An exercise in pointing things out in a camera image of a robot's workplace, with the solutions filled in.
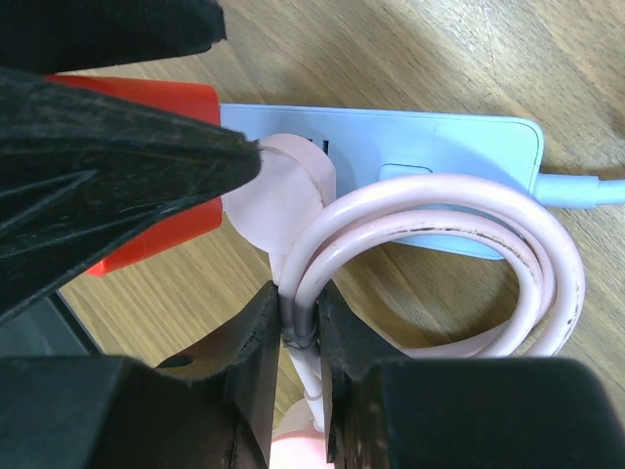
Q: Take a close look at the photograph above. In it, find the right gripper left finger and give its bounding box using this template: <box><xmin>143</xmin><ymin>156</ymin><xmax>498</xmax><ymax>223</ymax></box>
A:
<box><xmin>1</xmin><ymin>283</ymin><xmax>280</xmax><ymax>468</ymax></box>

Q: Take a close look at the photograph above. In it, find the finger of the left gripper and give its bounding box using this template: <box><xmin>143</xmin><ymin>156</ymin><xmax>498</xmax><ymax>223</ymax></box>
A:
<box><xmin>1</xmin><ymin>0</ymin><xmax>227</xmax><ymax>73</ymax></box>
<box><xmin>1</xmin><ymin>68</ymin><xmax>261</xmax><ymax>320</ymax></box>

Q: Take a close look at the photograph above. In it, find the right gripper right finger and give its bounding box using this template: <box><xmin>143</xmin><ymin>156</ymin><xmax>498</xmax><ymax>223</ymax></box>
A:
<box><xmin>318</xmin><ymin>284</ymin><xmax>624</xmax><ymax>468</ymax></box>

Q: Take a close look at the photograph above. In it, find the pink round socket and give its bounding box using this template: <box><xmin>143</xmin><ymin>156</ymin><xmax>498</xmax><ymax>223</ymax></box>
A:
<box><xmin>269</xmin><ymin>400</ymin><xmax>332</xmax><ymax>469</ymax></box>

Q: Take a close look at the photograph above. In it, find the red cube socket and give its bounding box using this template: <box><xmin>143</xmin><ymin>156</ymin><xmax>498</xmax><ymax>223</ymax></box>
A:
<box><xmin>46</xmin><ymin>73</ymin><xmax>225</xmax><ymax>278</ymax></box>

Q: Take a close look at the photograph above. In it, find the pink cord with plug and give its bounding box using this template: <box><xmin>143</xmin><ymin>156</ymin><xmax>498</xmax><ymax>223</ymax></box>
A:
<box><xmin>222</xmin><ymin>133</ymin><xmax>587</xmax><ymax>431</ymax></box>

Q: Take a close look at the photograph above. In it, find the blue power strip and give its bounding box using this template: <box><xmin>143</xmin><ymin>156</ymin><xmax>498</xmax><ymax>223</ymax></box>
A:
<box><xmin>220</xmin><ymin>104</ymin><xmax>544</xmax><ymax>276</ymax></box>

